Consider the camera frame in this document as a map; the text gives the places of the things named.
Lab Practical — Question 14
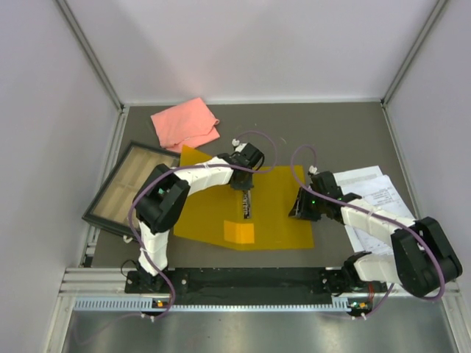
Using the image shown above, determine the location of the yellow plastic folder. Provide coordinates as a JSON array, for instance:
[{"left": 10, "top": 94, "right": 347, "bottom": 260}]
[{"left": 173, "top": 166, "right": 314, "bottom": 251}]

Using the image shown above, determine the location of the metal folder clip mechanism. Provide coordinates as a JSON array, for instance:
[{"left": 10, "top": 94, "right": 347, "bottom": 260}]
[{"left": 242, "top": 190, "right": 252, "bottom": 220}]

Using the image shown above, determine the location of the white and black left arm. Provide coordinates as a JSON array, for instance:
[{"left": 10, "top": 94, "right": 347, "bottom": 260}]
[{"left": 131, "top": 140, "right": 265, "bottom": 292}]

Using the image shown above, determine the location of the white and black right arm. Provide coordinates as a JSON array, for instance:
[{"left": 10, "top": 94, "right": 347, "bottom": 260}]
[{"left": 289, "top": 167, "right": 463, "bottom": 298}]

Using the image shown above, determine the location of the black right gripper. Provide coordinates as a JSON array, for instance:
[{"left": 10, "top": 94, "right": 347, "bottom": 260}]
[{"left": 289, "top": 186, "right": 327, "bottom": 221}]

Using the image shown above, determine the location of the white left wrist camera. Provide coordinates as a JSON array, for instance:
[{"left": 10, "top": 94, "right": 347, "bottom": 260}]
[{"left": 232, "top": 138, "right": 247, "bottom": 152}]

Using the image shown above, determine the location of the pink folded cloth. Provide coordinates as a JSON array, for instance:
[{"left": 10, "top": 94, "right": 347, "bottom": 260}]
[{"left": 150, "top": 98, "right": 220, "bottom": 153}]

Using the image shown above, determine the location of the black framed wooden tray box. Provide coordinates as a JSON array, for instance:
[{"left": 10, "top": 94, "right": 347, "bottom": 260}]
[{"left": 82, "top": 141, "right": 180, "bottom": 237}]

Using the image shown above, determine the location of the slotted grey cable duct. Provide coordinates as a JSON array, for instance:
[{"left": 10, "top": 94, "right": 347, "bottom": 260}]
[{"left": 73, "top": 296, "right": 372, "bottom": 313}]

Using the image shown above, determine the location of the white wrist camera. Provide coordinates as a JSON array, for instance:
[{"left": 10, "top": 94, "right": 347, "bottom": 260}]
[
  {"left": 308, "top": 165, "right": 318, "bottom": 175},
  {"left": 232, "top": 138, "right": 247, "bottom": 152}
]

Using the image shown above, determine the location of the printed paper sheet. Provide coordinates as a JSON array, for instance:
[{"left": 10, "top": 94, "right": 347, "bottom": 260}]
[
  {"left": 341, "top": 175, "right": 414, "bottom": 255},
  {"left": 333, "top": 165, "right": 383, "bottom": 188}
]

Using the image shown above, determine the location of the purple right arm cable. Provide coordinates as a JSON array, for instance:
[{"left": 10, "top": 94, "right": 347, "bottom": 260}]
[{"left": 290, "top": 144, "right": 447, "bottom": 323}]

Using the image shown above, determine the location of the aluminium frame rail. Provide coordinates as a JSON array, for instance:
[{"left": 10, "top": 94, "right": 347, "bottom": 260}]
[{"left": 59, "top": 104, "right": 130, "bottom": 296}]

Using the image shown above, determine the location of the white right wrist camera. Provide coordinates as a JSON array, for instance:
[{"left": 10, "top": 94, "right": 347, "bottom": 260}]
[{"left": 308, "top": 165, "right": 318, "bottom": 175}]

